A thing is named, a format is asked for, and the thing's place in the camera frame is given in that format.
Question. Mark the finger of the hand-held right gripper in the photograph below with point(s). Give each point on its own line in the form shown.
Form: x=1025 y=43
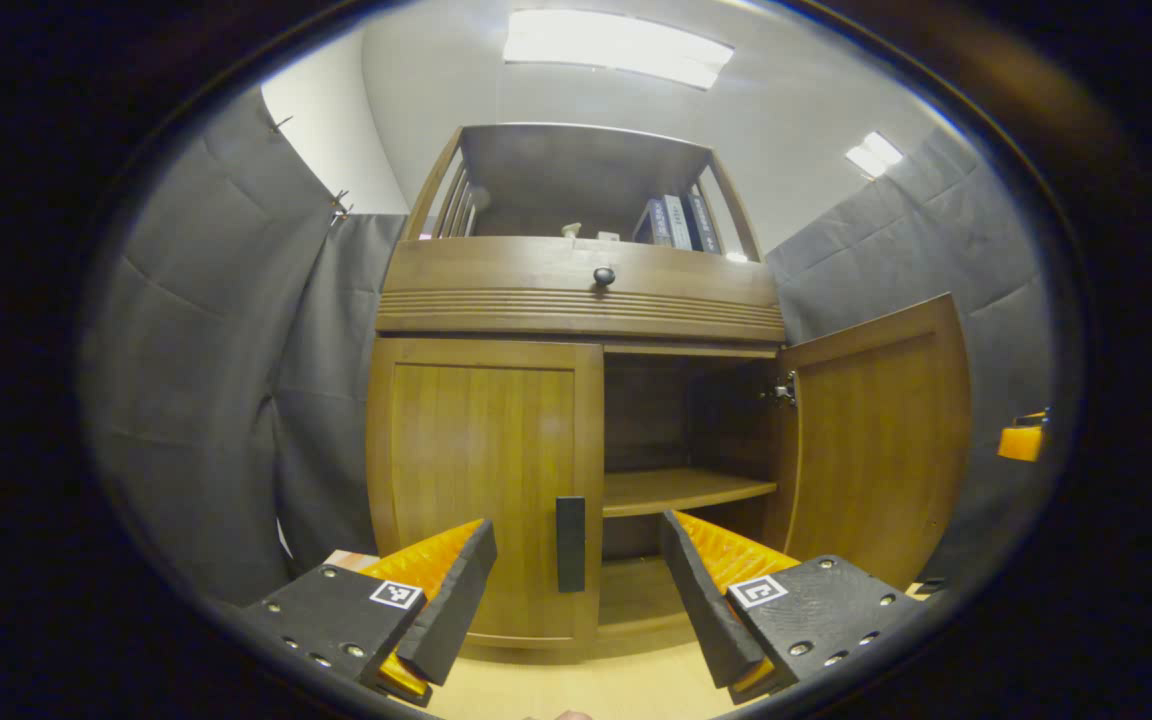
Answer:
x=1021 y=442

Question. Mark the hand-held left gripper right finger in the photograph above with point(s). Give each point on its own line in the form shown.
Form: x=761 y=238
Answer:
x=701 y=610

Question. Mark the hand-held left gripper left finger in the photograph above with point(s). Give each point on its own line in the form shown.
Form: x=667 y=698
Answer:
x=456 y=610

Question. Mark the wooden shoe cabinet door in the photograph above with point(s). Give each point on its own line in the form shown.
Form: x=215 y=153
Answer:
x=481 y=450
x=876 y=440

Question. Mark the wooden double-door shoe cabinet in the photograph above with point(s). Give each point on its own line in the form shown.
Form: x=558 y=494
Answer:
x=576 y=170

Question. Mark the wooden inner cabinet shelf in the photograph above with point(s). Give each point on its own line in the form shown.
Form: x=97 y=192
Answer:
x=676 y=490

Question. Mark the metal door hinge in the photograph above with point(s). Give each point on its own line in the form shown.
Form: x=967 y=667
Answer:
x=784 y=388

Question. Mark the small ceiling light panel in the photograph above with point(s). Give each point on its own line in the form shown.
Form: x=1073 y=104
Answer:
x=874 y=155

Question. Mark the black backdrop cloth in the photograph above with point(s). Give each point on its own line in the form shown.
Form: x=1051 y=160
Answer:
x=196 y=400

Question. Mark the black drawer knob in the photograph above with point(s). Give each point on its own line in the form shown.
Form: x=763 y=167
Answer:
x=604 y=276

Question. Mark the dark grey book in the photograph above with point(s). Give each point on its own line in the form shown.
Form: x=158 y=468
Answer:
x=706 y=225

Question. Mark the blue book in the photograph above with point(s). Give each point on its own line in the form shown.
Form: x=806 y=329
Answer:
x=656 y=225

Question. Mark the large ceiling light panel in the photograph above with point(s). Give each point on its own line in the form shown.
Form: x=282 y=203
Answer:
x=616 y=45

